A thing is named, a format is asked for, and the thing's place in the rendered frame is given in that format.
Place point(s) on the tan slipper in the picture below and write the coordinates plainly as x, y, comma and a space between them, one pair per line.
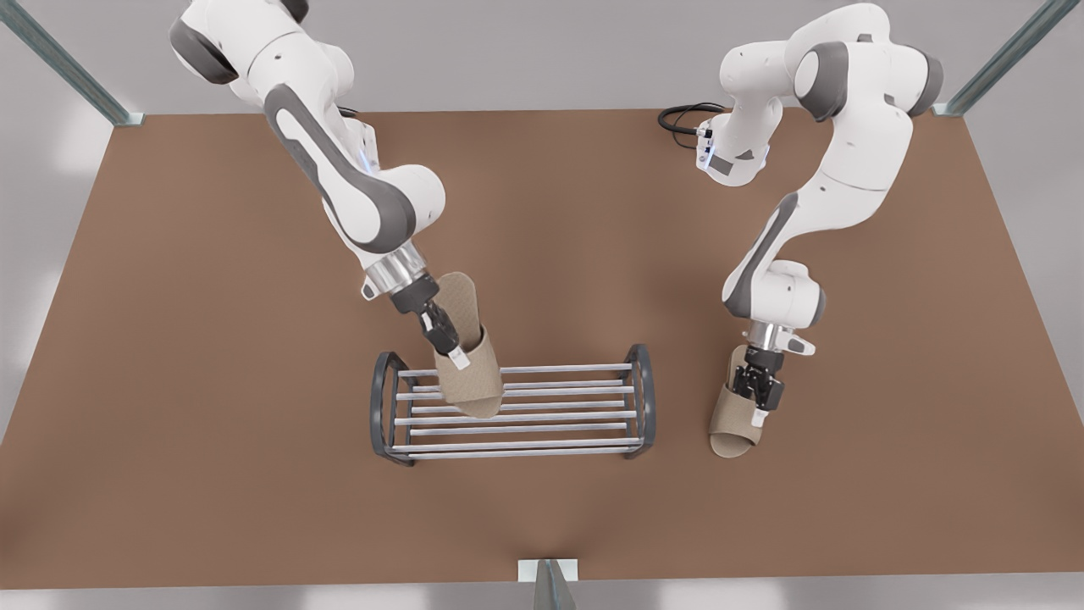
735, 419
468, 356

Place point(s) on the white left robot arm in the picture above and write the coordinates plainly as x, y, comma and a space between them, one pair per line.
847, 144

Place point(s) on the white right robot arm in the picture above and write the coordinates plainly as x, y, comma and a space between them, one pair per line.
356, 182

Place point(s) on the dark grey metal shoe rack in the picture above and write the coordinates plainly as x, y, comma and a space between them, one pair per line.
517, 407

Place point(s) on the silver frame post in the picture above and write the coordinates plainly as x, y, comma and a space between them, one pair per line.
1003, 59
63, 59
549, 583

